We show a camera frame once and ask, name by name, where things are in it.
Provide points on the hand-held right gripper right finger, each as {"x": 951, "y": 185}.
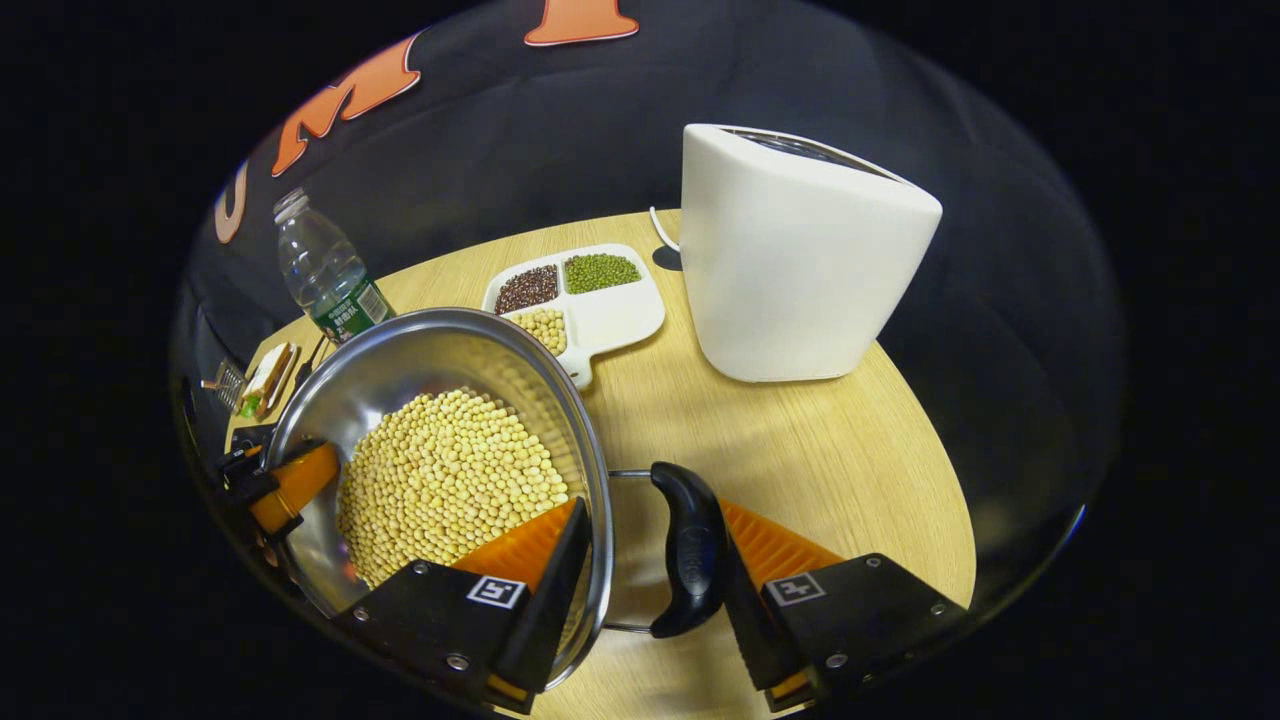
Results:
{"x": 850, "y": 610}

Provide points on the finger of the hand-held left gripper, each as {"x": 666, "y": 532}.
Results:
{"x": 295, "y": 480}

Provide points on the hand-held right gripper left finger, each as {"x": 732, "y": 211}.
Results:
{"x": 555, "y": 600}

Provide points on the large pile of yellow soybeans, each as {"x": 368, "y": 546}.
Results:
{"x": 440, "y": 480}

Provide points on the stainless steel pot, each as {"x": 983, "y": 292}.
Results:
{"x": 400, "y": 370}

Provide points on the sandwich with lettuce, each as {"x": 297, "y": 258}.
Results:
{"x": 265, "y": 380}

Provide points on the clear plastic water bottle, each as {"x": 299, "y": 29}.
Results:
{"x": 325, "y": 275}

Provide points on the small pile of yellow soybeans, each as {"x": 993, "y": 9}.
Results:
{"x": 543, "y": 330}

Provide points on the white divided plate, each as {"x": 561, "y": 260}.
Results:
{"x": 620, "y": 315}

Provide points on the pile of red beans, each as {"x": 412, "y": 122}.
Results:
{"x": 527, "y": 289}

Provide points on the pile of green mung beans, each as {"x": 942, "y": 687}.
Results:
{"x": 600, "y": 272}

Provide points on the white toaster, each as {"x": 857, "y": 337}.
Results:
{"x": 790, "y": 260}

